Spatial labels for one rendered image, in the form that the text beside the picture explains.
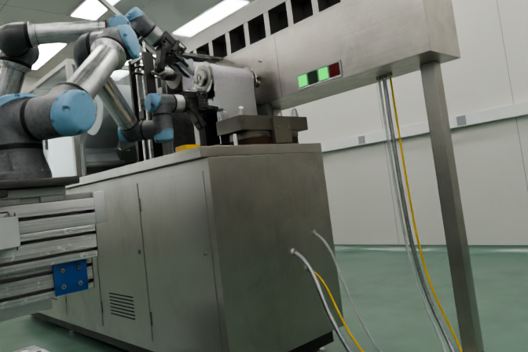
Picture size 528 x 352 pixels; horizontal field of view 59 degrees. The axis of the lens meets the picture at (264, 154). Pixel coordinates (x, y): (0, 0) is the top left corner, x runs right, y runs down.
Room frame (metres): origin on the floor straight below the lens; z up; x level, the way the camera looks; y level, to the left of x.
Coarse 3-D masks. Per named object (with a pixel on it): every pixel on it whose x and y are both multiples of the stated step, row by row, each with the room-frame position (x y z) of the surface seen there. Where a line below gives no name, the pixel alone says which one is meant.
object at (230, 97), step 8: (216, 88) 2.00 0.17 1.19; (224, 88) 2.03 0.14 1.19; (232, 88) 2.06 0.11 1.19; (240, 88) 2.10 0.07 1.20; (248, 88) 2.13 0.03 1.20; (216, 96) 2.00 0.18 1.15; (224, 96) 2.03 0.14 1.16; (232, 96) 2.06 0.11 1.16; (240, 96) 2.10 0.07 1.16; (248, 96) 2.13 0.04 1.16; (224, 104) 2.03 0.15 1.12; (232, 104) 2.06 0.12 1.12; (240, 104) 2.09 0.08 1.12; (248, 104) 2.12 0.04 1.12; (232, 112) 2.05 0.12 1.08; (248, 112) 2.12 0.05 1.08; (256, 112) 2.15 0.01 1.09
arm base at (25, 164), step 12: (12, 144) 1.18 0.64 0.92; (24, 144) 1.19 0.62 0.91; (36, 144) 1.22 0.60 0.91; (0, 156) 1.18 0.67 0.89; (12, 156) 1.17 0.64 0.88; (24, 156) 1.19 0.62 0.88; (36, 156) 1.21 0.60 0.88; (0, 168) 1.17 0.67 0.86; (12, 168) 1.17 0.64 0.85; (24, 168) 1.18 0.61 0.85; (36, 168) 1.20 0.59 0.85; (48, 168) 1.25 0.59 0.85; (0, 180) 1.16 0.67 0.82
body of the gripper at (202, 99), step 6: (186, 96) 1.87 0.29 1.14; (192, 96) 1.89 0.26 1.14; (198, 96) 1.89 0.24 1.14; (204, 96) 1.91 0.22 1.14; (186, 102) 1.85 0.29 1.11; (192, 102) 1.90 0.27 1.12; (198, 102) 1.89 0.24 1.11; (204, 102) 1.92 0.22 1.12; (186, 108) 1.86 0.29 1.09; (198, 108) 1.90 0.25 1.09
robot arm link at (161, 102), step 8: (152, 96) 1.75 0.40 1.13; (160, 96) 1.77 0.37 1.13; (168, 96) 1.80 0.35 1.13; (152, 104) 1.75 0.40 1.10; (160, 104) 1.77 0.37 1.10; (168, 104) 1.79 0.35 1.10; (176, 104) 1.82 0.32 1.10; (152, 112) 1.78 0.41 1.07; (160, 112) 1.77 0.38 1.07; (168, 112) 1.85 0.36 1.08
